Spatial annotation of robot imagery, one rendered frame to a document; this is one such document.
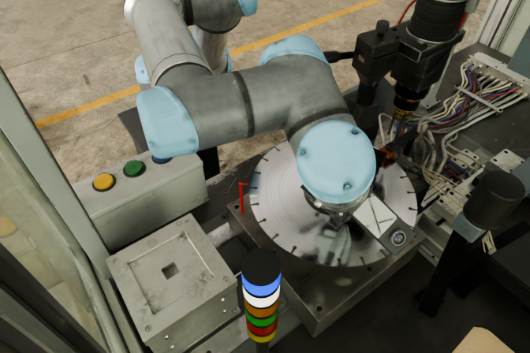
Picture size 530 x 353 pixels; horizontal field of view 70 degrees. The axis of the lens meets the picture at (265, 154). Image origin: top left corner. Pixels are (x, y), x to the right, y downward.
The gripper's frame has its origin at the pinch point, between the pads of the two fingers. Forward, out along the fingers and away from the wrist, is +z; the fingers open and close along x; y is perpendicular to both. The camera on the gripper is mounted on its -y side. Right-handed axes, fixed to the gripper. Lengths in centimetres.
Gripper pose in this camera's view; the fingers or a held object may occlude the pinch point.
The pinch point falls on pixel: (352, 211)
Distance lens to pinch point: 70.5
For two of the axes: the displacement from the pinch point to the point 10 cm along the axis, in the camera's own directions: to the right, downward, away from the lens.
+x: -6.7, 7.4, -0.4
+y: -7.1, -6.3, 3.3
